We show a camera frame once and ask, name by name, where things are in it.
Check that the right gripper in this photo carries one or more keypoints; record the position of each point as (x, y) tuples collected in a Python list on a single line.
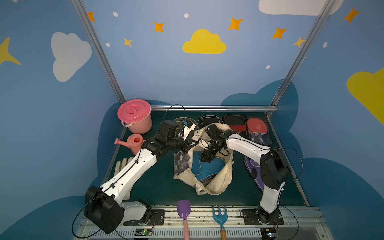
[(208, 153)]

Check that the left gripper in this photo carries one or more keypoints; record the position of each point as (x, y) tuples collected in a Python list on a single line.
[(186, 145)]

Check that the cream canvas tote bag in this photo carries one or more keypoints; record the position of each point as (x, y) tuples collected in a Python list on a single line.
[(183, 163)]

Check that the black red paddle case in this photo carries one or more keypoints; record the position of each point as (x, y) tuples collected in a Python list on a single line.
[(237, 123)]

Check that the purple paddle case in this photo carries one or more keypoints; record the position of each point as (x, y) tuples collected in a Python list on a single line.
[(255, 170)]

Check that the clear-packaged red paddle set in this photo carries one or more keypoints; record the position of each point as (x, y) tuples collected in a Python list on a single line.
[(258, 131)]

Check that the olive green paddle case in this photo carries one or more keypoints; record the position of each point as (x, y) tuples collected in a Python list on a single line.
[(181, 121)]

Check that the black white-piped paddle case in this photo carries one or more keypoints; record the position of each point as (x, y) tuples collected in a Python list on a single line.
[(207, 120)]

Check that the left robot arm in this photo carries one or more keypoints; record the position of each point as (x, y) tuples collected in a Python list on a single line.
[(102, 204)]

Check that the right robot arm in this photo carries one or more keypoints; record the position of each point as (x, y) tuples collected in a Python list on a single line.
[(274, 170)]

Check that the teal blue paddle case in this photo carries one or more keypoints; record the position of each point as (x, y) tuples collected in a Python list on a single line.
[(204, 171)]

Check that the pink watering can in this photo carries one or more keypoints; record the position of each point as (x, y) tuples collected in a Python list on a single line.
[(134, 142)]

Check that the pink bucket with lid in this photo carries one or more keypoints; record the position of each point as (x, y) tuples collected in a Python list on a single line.
[(136, 116)]

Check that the purple toy shovel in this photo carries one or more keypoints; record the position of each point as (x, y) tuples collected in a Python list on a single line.
[(184, 209)]

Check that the teal toy rake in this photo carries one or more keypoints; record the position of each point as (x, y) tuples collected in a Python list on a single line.
[(221, 219)]

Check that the left circuit board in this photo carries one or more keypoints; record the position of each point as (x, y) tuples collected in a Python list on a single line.
[(143, 233)]

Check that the circuit board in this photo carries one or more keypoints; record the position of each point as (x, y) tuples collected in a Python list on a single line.
[(268, 234), (143, 233)]

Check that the right circuit board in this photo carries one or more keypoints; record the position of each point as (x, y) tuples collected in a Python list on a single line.
[(268, 234)]

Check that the aluminium back rail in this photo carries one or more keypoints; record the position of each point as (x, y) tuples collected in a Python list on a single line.
[(192, 108)]

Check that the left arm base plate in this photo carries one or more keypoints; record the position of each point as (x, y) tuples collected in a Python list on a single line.
[(152, 217)]

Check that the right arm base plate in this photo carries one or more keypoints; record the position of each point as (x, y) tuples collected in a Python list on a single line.
[(261, 217)]

